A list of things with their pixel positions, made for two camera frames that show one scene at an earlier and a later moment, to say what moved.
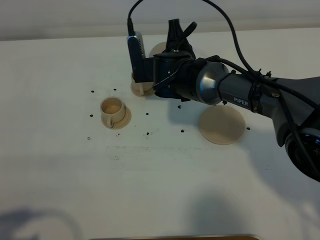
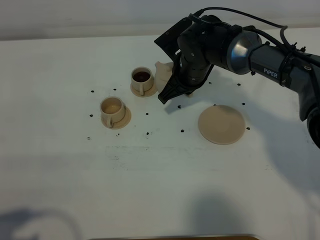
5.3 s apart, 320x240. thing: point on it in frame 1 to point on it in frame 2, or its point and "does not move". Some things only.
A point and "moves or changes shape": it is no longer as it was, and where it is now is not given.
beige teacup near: (113, 110) does not move
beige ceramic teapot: (158, 48) moves or changes shape
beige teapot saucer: (222, 125) does not move
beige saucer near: (122, 122) does not move
